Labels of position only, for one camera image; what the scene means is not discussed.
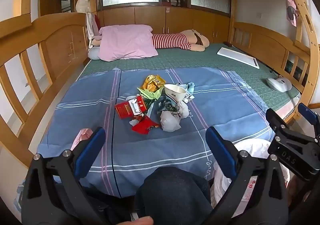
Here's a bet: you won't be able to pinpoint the wooden wall cabinets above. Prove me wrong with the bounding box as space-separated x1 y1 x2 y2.
102 6 230 44

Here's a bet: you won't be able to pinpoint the blue striped blanket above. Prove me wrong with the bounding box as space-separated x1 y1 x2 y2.
37 67 275 197

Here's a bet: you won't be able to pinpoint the striped plush doll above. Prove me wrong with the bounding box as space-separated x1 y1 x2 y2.
90 29 210 52

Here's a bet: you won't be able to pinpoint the white electronic device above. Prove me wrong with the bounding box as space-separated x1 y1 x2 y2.
265 77 292 93

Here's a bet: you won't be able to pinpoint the person's black trouser leg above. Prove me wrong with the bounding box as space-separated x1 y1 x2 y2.
135 166 213 225

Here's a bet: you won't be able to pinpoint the white plastic bag red print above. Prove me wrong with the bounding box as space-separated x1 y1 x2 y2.
212 138 290 215

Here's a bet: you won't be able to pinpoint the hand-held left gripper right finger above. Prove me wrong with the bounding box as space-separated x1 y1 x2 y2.
205 126 295 225

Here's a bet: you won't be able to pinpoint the green bed mat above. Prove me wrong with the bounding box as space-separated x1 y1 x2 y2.
77 43 300 113

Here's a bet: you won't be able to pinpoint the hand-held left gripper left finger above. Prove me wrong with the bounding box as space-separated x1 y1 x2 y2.
22 127 108 225

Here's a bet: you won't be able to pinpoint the white paper cup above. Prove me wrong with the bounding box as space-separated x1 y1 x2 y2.
164 84 188 103

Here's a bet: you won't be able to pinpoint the clear plastic bag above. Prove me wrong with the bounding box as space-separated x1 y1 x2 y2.
159 110 182 132

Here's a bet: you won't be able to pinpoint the red foil wrapper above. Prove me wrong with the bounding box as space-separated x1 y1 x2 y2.
131 117 160 135

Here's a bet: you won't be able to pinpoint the dark green wrapper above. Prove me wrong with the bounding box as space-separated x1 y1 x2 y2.
157 98 179 115

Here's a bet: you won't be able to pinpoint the orange snack wrapper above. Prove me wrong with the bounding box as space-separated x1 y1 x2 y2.
140 75 167 93

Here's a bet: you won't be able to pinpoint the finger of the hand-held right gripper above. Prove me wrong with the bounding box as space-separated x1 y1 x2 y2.
297 103 320 138
265 108 292 140

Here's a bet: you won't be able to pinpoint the white plush toy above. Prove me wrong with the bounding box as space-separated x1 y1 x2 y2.
76 0 91 13

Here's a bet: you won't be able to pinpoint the wooden bunk bed frame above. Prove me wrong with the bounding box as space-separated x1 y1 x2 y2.
0 0 320 168

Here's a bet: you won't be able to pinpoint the white crumpled tissue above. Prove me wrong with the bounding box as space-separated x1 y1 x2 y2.
176 101 189 118

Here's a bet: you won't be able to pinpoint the red cigarette box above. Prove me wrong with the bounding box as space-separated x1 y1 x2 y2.
114 96 148 121

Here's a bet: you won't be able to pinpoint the pink pillow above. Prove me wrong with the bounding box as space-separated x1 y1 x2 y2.
98 25 158 62

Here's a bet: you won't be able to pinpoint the pale blue cushion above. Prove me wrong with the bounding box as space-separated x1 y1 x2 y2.
89 46 100 61

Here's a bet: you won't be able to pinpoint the pink plastic bag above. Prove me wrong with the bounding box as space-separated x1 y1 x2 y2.
71 128 94 150

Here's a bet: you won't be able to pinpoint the pink hanging cloth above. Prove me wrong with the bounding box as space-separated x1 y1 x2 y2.
285 0 300 27

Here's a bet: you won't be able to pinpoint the white flat board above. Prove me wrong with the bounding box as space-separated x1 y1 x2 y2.
216 47 260 70

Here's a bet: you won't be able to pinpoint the green paper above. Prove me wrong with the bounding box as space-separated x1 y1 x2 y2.
137 87 164 101

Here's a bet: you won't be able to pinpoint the white and red cloth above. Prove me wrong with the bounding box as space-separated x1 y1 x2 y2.
86 13 100 49

